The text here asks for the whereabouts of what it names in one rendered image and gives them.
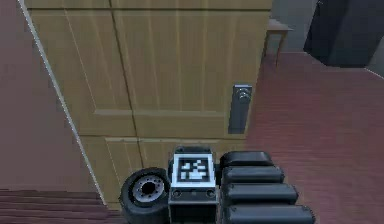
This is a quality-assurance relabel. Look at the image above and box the grey metal door handle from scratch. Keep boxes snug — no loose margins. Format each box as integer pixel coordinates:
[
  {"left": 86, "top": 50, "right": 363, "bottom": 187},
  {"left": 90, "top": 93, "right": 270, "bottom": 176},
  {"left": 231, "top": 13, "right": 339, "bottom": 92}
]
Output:
[{"left": 227, "top": 83, "right": 253, "bottom": 135}]

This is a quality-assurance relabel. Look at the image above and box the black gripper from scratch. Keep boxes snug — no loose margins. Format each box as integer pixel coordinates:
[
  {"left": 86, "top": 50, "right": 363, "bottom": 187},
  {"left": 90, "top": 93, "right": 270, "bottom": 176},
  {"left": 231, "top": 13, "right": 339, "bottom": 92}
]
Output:
[{"left": 118, "top": 167, "right": 172, "bottom": 224}]

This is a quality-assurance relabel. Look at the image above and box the light wooden room door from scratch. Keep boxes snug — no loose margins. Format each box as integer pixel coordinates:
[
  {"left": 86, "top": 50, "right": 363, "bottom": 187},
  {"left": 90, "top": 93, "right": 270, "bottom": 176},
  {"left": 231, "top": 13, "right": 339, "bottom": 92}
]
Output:
[{"left": 23, "top": 0, "right": 274, "bottom": 211}]

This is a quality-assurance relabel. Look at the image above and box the brown wooden side table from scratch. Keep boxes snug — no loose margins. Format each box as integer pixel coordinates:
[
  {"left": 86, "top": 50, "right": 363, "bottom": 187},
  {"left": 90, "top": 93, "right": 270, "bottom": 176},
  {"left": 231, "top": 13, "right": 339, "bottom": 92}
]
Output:
[{"left": 263, "top": 18, "right": 294, "bottom": 66}]

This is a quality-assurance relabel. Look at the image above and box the black cabinet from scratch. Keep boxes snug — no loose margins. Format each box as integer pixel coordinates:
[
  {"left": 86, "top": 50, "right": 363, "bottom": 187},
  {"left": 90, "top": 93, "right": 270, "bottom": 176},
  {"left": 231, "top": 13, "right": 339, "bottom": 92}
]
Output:
[{"left": 303, "top": 0, "right": 384, "bottom": 68}]

